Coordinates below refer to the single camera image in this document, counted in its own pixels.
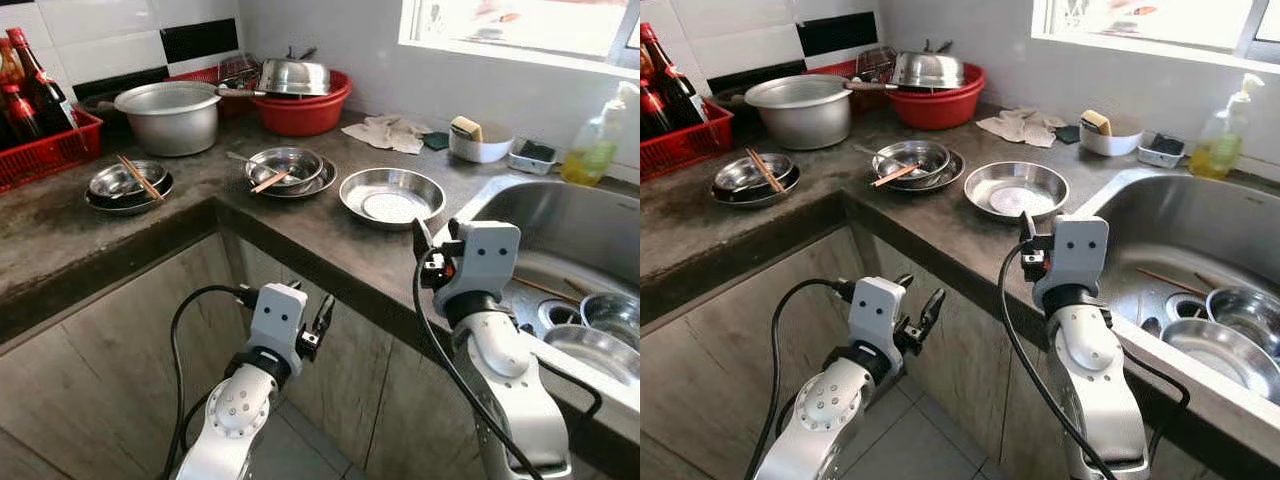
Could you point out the red plastic bottle basket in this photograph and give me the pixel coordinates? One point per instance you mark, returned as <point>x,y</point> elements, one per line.
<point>685,140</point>
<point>50,150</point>

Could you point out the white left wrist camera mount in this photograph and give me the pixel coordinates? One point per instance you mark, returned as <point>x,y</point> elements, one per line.
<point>275,320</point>
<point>875,312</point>

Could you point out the yellow dish soap bottle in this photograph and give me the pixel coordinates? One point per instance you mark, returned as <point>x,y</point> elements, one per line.
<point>595,150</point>
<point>1225,145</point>

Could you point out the stainless steel sink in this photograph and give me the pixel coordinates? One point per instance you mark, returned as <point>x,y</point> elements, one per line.
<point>1150,230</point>
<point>560,230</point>

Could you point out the white ceramic bowl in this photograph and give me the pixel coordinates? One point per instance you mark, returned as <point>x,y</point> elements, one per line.
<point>1110,146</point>
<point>480,152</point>

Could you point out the dark steel plate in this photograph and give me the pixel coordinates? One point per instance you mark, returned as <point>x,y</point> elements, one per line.
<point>752,198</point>
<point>125,205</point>

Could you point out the steel sink drain strainer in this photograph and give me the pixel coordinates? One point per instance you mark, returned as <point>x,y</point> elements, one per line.
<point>555,315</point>
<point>1180,305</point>

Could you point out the small white plastic tray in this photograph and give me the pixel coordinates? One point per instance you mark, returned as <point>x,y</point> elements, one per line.
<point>530,166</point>
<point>1160,160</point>

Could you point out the wide deep steel plate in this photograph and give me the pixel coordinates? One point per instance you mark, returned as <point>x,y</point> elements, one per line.
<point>1015,188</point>
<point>390,195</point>

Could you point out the aluminium cooking pot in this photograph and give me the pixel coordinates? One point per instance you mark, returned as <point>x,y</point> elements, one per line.
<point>175,125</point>
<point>805,118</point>

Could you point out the yellow sponge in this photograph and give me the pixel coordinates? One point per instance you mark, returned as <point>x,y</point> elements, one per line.
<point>465,127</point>
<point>1096,121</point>

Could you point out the flat steel plate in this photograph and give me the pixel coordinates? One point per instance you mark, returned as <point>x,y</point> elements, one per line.
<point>595,355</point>
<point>1215,360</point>

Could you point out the red plastic dish basket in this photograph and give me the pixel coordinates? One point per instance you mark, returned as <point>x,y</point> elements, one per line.
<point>200,73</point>
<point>835,68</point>

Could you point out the wooden chopstick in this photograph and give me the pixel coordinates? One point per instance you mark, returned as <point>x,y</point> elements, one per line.
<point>272,179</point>
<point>268,183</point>
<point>143,177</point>
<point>895,176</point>
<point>899,172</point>
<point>1170,281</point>
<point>768,169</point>
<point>138,180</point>
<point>763,172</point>
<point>545,288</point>

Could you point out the white crumpled cloth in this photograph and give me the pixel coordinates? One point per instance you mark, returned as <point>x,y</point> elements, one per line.
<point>385,132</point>
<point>1020,125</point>

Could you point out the dark scrubber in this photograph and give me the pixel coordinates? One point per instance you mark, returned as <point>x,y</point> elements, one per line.
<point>1168,144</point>
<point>540,150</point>

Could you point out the small red-capped sauce bottle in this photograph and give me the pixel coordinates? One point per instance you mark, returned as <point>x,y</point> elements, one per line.
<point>18,115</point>
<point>652,110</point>

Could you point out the wood grain cabinet door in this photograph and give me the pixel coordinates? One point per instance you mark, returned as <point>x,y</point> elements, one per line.
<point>350,300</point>
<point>960,300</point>
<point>120,330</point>
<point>1035,430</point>
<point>730,330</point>
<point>420,430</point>

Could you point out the tall dark red-capped bottle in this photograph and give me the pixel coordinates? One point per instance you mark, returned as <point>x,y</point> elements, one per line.
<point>675,85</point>
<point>45,90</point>

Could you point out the white window frame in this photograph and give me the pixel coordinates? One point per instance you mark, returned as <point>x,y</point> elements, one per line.
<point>1150,20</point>
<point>510,25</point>

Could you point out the brown sauce bottle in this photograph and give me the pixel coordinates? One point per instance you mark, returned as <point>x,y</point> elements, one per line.
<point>8,65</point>

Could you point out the upturned steel pan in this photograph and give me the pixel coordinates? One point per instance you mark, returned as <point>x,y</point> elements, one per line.
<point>295,77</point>
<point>928,70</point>

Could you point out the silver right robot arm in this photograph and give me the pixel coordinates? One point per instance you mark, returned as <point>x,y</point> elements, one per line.
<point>1095,380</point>
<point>510,390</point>

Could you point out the deep steel bowl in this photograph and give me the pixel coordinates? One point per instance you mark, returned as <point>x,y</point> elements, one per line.
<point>612,315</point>
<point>1245,315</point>

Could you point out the steel spoon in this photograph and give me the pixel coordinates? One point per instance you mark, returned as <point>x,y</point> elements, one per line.
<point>865,150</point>
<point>238,157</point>

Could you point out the shiny steel plate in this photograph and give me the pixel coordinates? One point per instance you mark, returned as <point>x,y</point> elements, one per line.
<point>948,180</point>
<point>318,187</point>

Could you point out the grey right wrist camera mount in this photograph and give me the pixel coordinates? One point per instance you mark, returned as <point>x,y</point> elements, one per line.
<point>487,255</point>
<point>1078,248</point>

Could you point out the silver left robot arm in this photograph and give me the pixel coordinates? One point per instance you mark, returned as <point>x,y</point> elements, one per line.
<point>825,410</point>
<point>235,420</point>

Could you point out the small steel bowl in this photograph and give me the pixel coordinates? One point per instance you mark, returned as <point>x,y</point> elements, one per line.
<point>122,178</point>
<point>750,172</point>

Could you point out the red plastic basin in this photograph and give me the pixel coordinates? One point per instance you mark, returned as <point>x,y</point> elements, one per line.
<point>305,110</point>
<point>940,105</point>

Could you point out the green scouring pad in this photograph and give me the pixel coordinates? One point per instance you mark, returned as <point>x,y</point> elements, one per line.
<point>1068,134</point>
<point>436,141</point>

